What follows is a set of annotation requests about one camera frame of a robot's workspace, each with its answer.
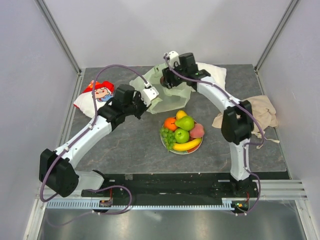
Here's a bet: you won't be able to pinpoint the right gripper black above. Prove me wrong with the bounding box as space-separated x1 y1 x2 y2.
161 61 187 90

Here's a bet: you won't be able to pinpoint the pale green plastic bag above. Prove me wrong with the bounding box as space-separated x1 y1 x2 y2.
143 63 192 114

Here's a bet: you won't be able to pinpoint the orange fake fruit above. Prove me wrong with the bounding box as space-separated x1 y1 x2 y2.
163 117 178 132

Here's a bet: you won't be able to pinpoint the yellow fake mango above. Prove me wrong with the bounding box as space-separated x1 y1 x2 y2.
175 110 187 120

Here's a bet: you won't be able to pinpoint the green fake grapes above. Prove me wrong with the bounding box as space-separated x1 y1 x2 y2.
160 127 176 151

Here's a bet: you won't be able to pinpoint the green fake pear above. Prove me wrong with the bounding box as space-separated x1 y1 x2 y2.
175 115 195 131

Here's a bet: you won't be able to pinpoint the green fake apple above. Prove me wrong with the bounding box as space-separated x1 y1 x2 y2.
174 128 190 144

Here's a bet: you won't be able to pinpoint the yellow fake banana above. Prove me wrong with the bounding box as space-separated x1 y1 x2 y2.
172 138 203 152

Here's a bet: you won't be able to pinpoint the pink fake peach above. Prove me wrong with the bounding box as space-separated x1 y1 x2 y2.
189 123 205 139

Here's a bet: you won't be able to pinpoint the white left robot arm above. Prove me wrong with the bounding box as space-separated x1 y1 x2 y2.
39 84 159 198

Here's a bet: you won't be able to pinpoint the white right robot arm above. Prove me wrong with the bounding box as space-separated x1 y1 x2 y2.
161 51 254 197

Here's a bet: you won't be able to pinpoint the white folded towel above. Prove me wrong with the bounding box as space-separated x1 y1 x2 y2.
196 62 227 90

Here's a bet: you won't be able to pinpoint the red white cartoon pouch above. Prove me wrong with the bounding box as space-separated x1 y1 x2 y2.
73 80 115 118

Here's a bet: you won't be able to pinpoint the red teal floral plate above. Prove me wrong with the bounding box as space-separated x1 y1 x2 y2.
160 121 204 155

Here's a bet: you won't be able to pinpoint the beige crumpled cloth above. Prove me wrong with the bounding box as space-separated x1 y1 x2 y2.
212 95 280 144

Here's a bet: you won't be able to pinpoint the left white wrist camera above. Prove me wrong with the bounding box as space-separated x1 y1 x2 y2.
140 86 159 106

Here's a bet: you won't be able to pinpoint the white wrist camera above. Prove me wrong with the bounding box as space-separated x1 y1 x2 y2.
163 51 180 69
140 86 159 106

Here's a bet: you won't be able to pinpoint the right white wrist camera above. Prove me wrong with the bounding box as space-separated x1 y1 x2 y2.
163 51 180 69

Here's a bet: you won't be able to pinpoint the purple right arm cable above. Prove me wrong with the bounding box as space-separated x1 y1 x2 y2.
163 54 265 217

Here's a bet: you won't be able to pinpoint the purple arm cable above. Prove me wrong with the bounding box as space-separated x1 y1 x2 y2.
163 54 265 217
39 64 151 227

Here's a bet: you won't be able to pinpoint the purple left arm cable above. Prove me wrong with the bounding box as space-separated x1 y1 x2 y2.
39 64 151 227

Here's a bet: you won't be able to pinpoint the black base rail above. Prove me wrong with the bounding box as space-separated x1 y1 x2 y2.
81 173 259 206

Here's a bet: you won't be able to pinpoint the light blue cable duct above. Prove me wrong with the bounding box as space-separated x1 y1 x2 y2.
46 199 235 211

